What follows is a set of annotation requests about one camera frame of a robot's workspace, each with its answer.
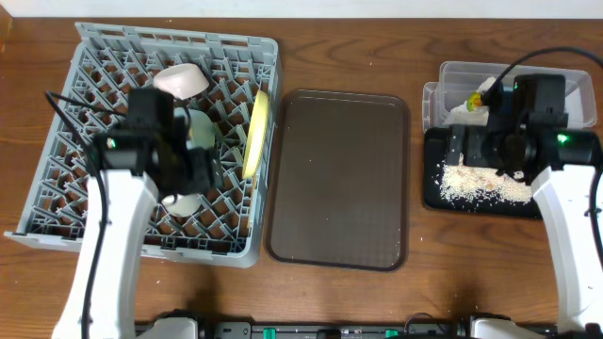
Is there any white cup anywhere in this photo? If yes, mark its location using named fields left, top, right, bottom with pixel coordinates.
left=161, top=194, right=202, bottom=218

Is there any white napkin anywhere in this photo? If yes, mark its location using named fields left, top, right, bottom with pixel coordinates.
left=445, top=76, right=496, bottom=126

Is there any light blue bowl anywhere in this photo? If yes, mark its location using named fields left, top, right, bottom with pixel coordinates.
left=175, top=107, right=216, bottom=150

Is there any green snack wrapper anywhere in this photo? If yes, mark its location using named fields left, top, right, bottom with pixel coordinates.
left=466, top=91, right=482, bottom=112

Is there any yellow plate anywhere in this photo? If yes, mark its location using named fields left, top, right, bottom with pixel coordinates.
left=242, top=90, right=269, bottom=179

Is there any white bowl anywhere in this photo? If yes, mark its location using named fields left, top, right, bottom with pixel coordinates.
left=154, top=63, right=209, bottom=100

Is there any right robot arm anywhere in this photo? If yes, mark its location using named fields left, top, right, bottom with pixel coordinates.
left=447, top=73, right=602, bottom=338

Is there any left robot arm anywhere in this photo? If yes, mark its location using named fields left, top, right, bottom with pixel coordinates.
left=53, top=88, right=223, bottom=338

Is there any black waste tray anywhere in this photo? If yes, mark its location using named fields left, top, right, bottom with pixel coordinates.
left=422, top=128, right=542, bottom=219

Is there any clear plastic waste bin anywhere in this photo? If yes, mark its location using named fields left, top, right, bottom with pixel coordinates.
left=422, top=61, right=597, bottom=130

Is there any grey dishwasher rack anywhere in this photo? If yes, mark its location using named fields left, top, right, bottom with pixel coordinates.
left=9, top=23, right=283, bottom=268

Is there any spilled rice pile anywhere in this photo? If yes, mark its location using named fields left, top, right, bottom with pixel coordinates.
left=433, top=155, right=532, bottom=204

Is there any brown serving tray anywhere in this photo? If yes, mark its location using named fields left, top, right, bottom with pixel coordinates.
left=265, top=89, right=410, bottom=272

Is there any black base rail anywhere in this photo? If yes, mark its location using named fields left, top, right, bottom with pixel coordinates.
left=136, top=310, right=562, bottom=339

